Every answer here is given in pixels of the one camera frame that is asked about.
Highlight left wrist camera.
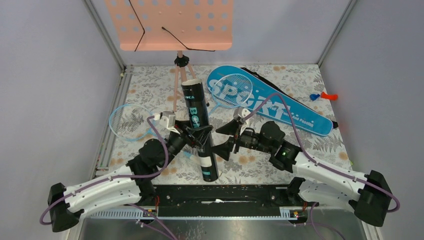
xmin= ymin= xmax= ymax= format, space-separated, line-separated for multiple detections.
xmin=159 ymin=111 xmax=177 ymax=133

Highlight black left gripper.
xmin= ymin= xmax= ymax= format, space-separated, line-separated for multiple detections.
xmin=160 ymin=120 xmax=213 ymax=169

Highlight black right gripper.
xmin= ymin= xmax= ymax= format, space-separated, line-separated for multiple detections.
xmin=208 ymin=118 xmax=274 ymax=162

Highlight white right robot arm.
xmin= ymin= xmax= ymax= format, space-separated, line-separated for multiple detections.
xmin=212 ymin=119 xmax=392 ymax=227

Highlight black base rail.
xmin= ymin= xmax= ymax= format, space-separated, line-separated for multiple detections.
xmin=136 ymin=184 xmax=312 ymax=219

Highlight white shuttlecock by tripod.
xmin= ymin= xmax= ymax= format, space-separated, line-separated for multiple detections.
xmin=175 ymin=111 xmax=189 ymax=121

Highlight light blue racket on bag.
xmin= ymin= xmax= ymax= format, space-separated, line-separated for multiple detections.
xmin=208 ymin=73 xmax=253 ymax=115

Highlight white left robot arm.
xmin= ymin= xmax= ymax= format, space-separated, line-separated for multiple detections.
xmin=43 ymin=120 xmax=213 ymax=233

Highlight blue sport racket bag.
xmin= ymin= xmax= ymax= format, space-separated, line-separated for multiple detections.
xmin=206 ymin=65 xmax=339 ymax=137

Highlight light blue racket at left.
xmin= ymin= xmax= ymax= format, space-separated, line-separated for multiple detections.
xmin=108 ymin=103 xmax=155 ymax=142

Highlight blue clip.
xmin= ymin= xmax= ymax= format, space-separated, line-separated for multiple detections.
xmin=309 ymin=94 xmax=321 ymax=101

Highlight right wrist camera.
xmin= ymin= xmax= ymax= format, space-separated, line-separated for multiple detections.
xmin=233 ymin=106 xmax=251 ymax=124

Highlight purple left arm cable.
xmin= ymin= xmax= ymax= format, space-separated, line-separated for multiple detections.
xmin=39 ymin=115 xmax=170 ymax=226

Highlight orange clip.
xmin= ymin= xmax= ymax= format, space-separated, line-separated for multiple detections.
xmin=320 ymin=92 xmax=338 ymax=101

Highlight black shuttlecock tube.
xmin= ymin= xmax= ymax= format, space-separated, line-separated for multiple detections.
xmin=181 ymin=78 xmax=219 ymax=182

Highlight pink tripod stand legs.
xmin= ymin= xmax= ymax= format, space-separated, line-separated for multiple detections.
xmin=172 ymin=50 xmax=197 ymax=112

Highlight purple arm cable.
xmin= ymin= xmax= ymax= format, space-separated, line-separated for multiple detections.
xmin=39 ymin=115 xmax=170 ymax=226
xmin=243 ymin=92 xmax=401 ymax=214

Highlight pink perforated music stand desk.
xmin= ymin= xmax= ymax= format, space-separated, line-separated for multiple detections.
xmin=104 ymin=0 xmax=234 ymax=52

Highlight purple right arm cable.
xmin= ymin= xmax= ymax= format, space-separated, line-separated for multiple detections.
xmin=243 ymin=92 xmax=401 ymax=214

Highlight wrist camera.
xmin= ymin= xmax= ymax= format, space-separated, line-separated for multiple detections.
xmin=233 ymin=106 xmax=251 ymax=124
xmin=159 ymin=111 xmax=177 ymax=133

